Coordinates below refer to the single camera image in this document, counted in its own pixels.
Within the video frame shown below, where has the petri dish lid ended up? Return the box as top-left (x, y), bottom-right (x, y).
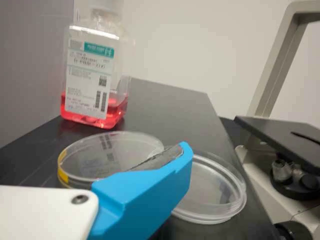
top-left (147, 145), bottom-right (248, 223)

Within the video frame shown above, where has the black platform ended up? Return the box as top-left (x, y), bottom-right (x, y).
top-left (0, 77), bottom-right (278, 240)

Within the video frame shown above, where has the petri dish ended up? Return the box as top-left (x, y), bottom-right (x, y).
top-left (57, 130), bottom-right (165, 189)

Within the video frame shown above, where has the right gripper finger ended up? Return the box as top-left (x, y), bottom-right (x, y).
top-left (89, 141), bottom-right (194, 240)

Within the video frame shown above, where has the red liquid bottle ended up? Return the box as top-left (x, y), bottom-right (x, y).
top-left (60, 6), bottom-right (132, 130)

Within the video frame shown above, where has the cream microscope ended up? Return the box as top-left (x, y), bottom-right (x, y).
top-left (234, 0), bottom-right (320, 240)

